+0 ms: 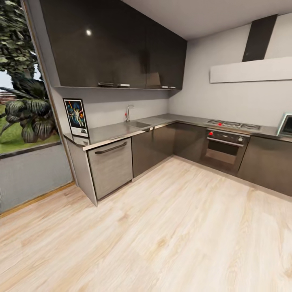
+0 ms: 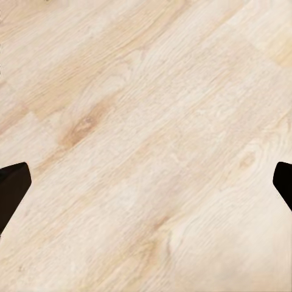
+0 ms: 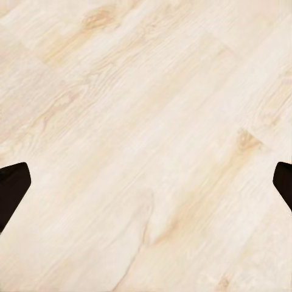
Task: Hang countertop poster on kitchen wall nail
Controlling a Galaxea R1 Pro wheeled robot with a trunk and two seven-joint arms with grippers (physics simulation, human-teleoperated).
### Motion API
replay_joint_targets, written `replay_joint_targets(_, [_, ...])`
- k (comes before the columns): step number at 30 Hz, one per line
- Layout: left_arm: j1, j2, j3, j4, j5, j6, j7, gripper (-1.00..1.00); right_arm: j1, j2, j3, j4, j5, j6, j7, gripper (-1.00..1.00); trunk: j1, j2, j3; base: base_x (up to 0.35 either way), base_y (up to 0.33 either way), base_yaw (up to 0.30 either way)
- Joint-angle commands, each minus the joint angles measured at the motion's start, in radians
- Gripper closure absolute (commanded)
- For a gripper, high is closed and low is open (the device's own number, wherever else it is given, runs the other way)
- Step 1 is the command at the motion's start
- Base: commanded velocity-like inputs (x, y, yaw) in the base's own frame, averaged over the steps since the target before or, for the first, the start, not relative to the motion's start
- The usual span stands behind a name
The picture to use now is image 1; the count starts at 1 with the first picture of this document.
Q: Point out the fixed window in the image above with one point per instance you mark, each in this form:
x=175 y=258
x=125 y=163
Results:
x=33 y=161

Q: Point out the drop in sink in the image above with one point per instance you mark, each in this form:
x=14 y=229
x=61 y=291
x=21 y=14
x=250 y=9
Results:
x=143 y=123

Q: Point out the burner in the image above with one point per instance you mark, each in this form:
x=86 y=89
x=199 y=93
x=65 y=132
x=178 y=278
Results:
x=236 y=125

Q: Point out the dishwasher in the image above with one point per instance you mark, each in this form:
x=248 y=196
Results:
x=111 y=166

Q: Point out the oven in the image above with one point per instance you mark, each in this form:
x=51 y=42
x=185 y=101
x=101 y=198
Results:
x=224 y=147

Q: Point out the poster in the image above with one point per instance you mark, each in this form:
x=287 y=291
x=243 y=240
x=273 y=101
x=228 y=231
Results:
x=76 y=117

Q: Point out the range hood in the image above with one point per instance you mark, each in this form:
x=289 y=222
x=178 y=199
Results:
x=253 y=66

